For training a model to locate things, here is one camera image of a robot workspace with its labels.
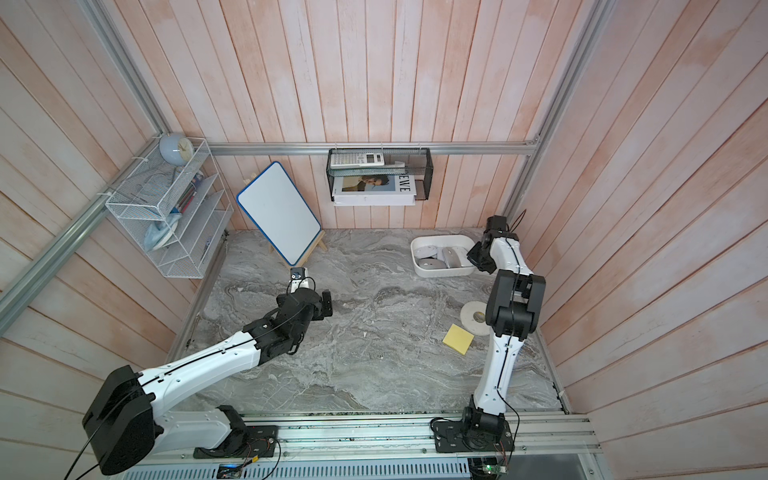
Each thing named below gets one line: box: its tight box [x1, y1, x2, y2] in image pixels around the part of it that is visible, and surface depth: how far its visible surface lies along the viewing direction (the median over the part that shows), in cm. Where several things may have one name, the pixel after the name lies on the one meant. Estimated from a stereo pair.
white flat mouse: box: [452, 246, 473, 267], surface depth 112 cm
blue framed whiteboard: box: [236, 161, 322, 266], surface depth 99 cm
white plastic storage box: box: [410, 235, 476, 278], surface depth 107 cm
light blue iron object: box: [144, 212, 183, 252], surface depth 81 cm
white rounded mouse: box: [415, 245, 438, 258], surface depth 112 cm
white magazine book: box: [332, 174, 417, 207], surface depth 95 cm
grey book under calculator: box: [328, 161, 407, 177], surface depth 90 cm
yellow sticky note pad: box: [442, 323, 475, 355], surface depth 93 cm
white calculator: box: [330, 152, 385, 169], surface depth 92 cm
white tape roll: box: [460, 300, 491, 337], surface depth 97 cm
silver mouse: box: [442, 247, 461, 269], surface depth 109 cm
